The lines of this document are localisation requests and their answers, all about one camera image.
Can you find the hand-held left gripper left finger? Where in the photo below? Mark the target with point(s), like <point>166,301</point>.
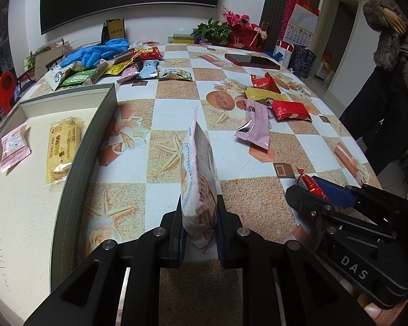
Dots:
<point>182,248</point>

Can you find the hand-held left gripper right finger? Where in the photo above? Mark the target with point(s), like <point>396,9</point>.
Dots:
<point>221,244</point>

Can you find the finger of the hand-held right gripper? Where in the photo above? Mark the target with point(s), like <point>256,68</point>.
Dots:
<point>336,193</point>
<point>309,203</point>

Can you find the small red gold-streaked candy packet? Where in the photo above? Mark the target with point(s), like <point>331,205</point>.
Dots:
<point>314,185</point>

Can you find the white pink-edged snack packet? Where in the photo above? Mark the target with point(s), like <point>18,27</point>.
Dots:
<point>15,146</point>
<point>199,176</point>

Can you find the long plain red snack packet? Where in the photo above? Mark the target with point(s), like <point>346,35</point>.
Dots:
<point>290,110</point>

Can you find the mustard yellow snack packet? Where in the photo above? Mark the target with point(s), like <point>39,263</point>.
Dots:
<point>263,95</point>

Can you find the red jagged-edge snack packet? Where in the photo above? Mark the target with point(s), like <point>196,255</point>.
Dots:
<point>265,83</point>

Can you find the yellow cake packet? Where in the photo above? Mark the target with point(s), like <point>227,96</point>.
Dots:
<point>63,149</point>

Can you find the grey shallow box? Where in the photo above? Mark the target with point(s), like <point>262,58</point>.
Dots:
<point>17,210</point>

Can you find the person's right hand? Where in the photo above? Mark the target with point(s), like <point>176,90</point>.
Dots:
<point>370,314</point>

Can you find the red and white bag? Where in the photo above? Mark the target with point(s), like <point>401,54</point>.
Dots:
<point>326,68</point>

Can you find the dark blue patterned bag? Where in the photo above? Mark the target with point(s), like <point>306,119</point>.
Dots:
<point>302,62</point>

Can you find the white paper bag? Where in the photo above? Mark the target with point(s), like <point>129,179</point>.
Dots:
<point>284,52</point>

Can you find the colourful patterned snack packet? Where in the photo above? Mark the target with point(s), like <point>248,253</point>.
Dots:
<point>175,74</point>

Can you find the red gift box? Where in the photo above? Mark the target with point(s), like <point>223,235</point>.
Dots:
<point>244,39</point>

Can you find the light blue snack packet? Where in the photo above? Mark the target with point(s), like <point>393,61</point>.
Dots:
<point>149,68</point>

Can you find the small pink snack packet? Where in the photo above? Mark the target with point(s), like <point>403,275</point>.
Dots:
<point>129,73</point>

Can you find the bright yellow snack packet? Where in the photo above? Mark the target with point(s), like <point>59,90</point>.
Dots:
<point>119,68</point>

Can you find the brown clear snack packet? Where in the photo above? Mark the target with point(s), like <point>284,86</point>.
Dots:
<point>97,73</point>

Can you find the red gold-print snack packet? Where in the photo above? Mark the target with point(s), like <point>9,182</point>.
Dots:
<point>149,54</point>

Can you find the pink artificial flowers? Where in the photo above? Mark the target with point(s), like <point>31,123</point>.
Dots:
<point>241,18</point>

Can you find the green potted plant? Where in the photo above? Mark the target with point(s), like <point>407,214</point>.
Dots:
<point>212,30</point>

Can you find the green snack packet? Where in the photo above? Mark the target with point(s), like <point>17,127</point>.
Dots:
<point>78,78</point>

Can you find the green yellow tin box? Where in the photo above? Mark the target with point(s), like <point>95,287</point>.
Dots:
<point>185,38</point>

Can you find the white cow-print snack packet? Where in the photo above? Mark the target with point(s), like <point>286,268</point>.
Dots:
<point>57,76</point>

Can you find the blue rubber gloves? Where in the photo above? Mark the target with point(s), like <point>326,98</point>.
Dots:
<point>95,52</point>

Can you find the black and yellow bag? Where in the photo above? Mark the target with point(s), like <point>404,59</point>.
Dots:
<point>114,30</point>

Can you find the beige folding chair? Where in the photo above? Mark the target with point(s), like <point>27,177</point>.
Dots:
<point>51,59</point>

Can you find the red plastic stool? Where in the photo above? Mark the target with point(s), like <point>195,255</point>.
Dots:
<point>3,91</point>

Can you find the wall calendar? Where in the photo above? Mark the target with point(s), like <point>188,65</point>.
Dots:
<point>301,23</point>

